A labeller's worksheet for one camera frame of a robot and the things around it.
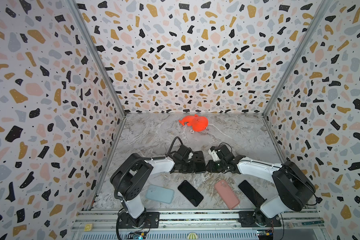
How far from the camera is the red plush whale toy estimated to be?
1088 mm

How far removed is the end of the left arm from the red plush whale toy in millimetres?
308

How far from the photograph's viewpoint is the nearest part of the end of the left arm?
2.35 ft
